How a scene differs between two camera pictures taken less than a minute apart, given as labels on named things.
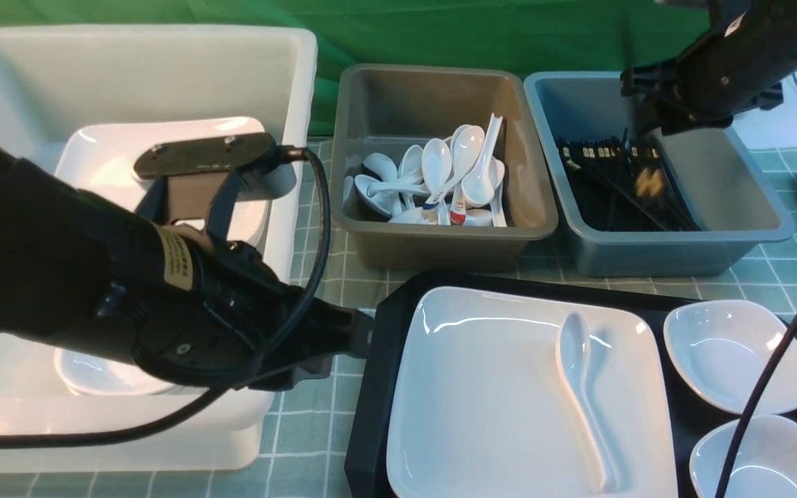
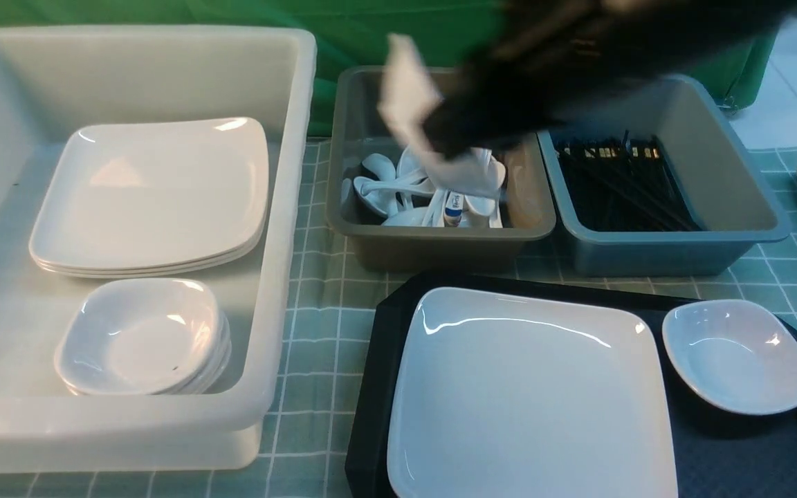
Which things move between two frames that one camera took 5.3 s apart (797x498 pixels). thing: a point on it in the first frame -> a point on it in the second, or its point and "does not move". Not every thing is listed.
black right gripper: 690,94 -> 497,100
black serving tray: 368,437 does not move
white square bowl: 777,458 -> 409,97
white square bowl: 726,350 does not move
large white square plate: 478,407 does not move
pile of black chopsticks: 620,185 does not move
